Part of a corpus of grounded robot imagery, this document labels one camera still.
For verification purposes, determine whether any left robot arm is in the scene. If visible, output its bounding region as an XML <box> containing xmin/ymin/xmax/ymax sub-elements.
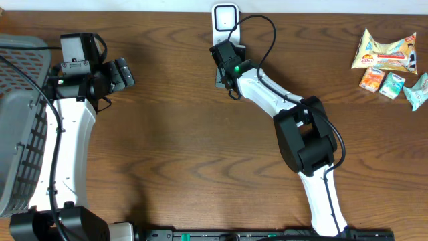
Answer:
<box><xmin>1</xmin><ymin>33</ymin><xmax>140</xmax><ymax>240</ymax></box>

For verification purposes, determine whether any teal tissue pack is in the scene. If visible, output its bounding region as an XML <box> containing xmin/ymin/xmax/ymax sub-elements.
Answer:
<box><xmin>379</xmin><ymin>72</ymin><xmax>405</xmax><ymax>100</ymax></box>

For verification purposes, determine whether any cream snack bag blue trim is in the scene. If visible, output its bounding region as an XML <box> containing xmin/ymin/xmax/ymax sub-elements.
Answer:
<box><xmin>351</xmin><ymin>29</ymin><xmax>417</xmax><ymax>74</ymax></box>

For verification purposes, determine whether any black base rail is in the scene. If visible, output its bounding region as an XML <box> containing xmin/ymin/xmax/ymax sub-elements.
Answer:
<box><xmin>140</xmin><ymin>229</ymin><xmax>395</xmax><ymax>241</ymax></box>

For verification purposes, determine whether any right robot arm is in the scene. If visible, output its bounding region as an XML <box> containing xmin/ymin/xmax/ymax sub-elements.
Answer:
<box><xmin>209</xmin><ymin>40</ymin><xmax>347</xmax><ymax>236</ymax></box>

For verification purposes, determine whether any grey plastic mesh basket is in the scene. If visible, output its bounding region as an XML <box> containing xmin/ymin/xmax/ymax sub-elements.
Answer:
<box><xmin>1</xmin><ymin>34</ymin><xmax>51</xmax><ymax>218</ymax></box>

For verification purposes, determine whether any orange white tissue pack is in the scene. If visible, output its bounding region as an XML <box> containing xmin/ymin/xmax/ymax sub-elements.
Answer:
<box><xmin>359</xmin><ymin>67</ymin><xmax>385</xmax><ymax>93</ymax></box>

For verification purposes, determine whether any light teal crinkled packet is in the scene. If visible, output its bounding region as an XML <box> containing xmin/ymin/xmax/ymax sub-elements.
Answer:
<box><xmin>403</xmin><ymin>73</ymin><xmax>427</xmax><ymax>112</ymax></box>

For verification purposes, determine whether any white barcode scanner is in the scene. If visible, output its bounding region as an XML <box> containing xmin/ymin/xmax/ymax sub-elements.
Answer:
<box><xmin>211</xmin><ymin>3</ymin><xmax>239</xmax><ymax>45</ymax></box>

